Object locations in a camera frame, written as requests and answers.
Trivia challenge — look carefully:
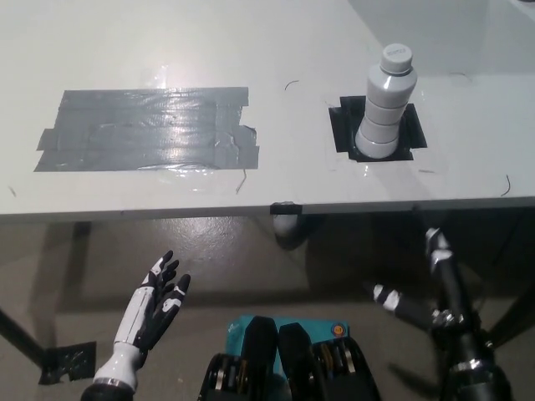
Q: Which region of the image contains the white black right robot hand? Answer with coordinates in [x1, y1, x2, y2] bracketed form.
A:
[362, 227, 476, 335]

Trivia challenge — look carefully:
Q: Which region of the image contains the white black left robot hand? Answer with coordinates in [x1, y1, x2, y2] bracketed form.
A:
[113, 250, 192, 357]

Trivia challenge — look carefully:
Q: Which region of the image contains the white ribbed plastic bottle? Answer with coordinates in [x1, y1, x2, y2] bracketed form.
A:
[354, 43, 420, 159]

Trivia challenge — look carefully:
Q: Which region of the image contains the black robot torso teal top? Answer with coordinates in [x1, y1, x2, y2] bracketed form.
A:
[199, 315, 382, 401]

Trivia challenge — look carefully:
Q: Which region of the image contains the black slanted table leg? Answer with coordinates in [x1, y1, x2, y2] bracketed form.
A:
[487, 298, 535, 350]
[0, 307, 48, 371]

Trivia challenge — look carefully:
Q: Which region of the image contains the black tape floor patch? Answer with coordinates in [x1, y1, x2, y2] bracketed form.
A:
[38, 341, 98, 386]

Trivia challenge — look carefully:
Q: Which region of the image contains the white round table foot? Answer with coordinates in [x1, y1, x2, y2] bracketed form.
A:
[273, 212, 311, 251]

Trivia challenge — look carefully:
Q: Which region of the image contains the black tape square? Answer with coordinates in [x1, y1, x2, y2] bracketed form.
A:
[328, 95, 428, 163]

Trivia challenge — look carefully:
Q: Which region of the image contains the grey duct tape patch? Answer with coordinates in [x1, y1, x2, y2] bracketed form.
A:
[32, 86, 261, 173]

